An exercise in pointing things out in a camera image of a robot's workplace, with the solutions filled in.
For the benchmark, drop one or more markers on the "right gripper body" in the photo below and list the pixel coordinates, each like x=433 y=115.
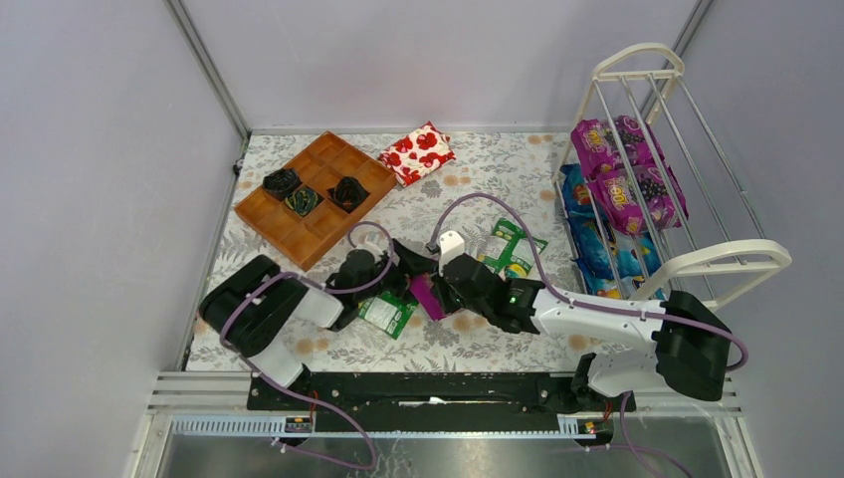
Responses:
x=452 y=286

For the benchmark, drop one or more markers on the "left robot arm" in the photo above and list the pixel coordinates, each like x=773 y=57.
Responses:
x=250 y=309

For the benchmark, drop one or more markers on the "black orange rolled cloth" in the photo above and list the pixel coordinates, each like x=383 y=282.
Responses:
x=348 y=194

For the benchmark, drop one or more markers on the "purple candy bag front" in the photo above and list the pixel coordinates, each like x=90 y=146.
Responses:
x=618 y=201

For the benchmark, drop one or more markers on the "green candy bag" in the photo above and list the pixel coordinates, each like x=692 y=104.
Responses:
x=507 y=251
x=388 y=312

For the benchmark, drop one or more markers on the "black yellow rolled cloth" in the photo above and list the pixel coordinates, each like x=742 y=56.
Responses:
x=303 y=201

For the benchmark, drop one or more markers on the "blue candy bag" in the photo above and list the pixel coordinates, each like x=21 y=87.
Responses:
x=575 y=193
x=613 y=265

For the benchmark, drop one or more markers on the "lower blue candy bag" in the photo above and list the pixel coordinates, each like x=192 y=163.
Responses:
x=613 y=265

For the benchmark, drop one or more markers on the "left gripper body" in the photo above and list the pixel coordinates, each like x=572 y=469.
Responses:
x=401 y=265

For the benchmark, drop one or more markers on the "purple candy bag top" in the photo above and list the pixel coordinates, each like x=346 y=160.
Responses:
x=421 y=287

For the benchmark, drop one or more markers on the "purple candy bag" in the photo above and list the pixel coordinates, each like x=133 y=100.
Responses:
x=618 y=201
x=421 y=287

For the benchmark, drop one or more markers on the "red floral folded cloth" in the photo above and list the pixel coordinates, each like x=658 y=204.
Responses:
x=417 y=154

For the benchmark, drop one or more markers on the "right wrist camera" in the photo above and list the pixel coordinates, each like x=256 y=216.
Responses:
x=446 y=246

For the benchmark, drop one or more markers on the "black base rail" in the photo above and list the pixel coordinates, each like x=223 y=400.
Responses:
x=486 y=402

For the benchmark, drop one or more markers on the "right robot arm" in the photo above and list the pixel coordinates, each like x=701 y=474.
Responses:
x=679 y=342

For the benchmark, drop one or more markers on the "purple candy bag carried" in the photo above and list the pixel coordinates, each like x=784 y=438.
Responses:
x=598 y=151

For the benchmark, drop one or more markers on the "black rolled cloth left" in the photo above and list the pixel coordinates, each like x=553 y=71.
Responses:
x=282 y=183

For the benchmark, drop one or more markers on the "upper blue candy bag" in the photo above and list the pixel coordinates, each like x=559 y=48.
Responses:
x=575 y=193

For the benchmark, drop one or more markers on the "white metal shelf rack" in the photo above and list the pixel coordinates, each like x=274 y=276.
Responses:
x=646 y=215

